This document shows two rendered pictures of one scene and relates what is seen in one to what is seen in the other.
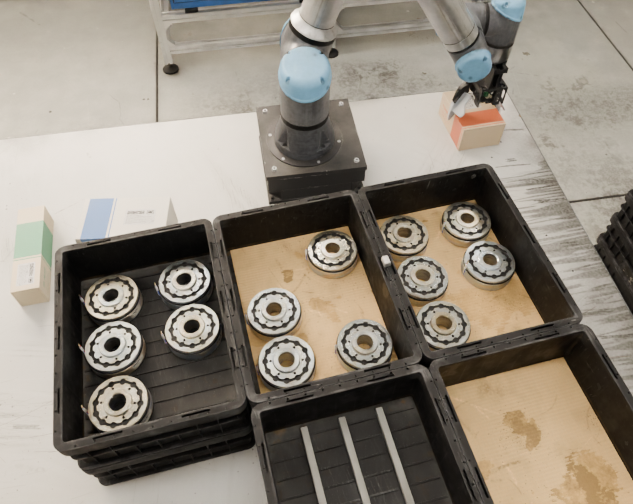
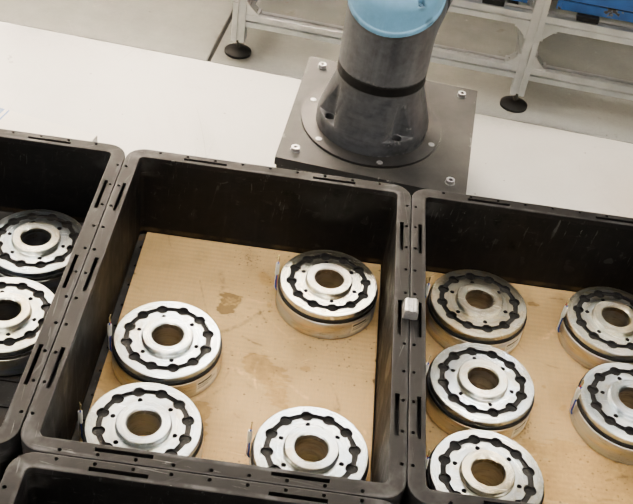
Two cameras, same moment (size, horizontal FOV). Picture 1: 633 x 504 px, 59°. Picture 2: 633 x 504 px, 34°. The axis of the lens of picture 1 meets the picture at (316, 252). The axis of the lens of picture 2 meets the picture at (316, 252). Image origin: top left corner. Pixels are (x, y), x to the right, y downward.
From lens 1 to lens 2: 0.32 m
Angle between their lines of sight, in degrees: 16
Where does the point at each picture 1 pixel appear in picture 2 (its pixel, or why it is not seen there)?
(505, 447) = not seen: outside the picture
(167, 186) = (110, 138)
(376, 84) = not seen: hidden behind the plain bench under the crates
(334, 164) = (406, 175)
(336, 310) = (289, 388)
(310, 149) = (370, 133)
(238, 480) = not seen: outside the picture
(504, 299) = not seen: outside the picture
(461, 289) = (556, 439)
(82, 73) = (98, 18)
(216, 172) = (203, 144)
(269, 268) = (201, 281)
